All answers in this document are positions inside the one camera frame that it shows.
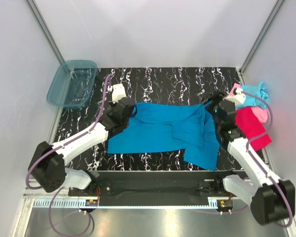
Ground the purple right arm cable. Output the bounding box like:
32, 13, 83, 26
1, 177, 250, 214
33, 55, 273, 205
194, 88, 294, 228

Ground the right aluminium frame post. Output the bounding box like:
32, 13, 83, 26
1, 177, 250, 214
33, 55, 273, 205
239, 0, 286, 75

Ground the left aluminium frame post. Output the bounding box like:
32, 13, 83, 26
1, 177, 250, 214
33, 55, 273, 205
25, 0, 65, 64

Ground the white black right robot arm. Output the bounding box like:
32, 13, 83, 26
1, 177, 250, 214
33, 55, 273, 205
202, 88, 296, 228

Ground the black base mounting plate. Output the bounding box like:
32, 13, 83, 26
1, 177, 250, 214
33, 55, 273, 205
68, 170, 229, 208

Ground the aluminium frame post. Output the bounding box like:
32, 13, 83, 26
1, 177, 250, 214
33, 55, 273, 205
239, 0, 286, 75
25, 0, 65, 64

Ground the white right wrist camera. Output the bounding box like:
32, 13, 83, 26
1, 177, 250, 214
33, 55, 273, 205
224, 87, 246, 106

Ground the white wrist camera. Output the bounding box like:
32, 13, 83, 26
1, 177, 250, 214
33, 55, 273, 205
108, 83, 126, 104
224, 87, 246, 106

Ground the light pink t shirt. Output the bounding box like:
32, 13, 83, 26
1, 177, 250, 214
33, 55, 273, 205
228, 83, 268, 123

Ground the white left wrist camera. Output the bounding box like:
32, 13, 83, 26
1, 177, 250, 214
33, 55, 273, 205
108, 83, 126, 104

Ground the cyan t shirt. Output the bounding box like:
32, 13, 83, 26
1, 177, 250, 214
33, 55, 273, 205
236, 81, 269, 110

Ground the teal transparent plastic bin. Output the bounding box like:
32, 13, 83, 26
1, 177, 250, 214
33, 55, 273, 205
46, 60, 98, 109

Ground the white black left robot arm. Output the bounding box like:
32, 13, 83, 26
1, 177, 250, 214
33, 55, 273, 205
28, 97, 137, 196

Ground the magenta t shirt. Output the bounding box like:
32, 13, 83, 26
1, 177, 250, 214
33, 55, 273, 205
235, 107, 272, 151

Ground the blue t shirt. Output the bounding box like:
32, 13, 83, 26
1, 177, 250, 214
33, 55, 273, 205
107, 103, 220, 170

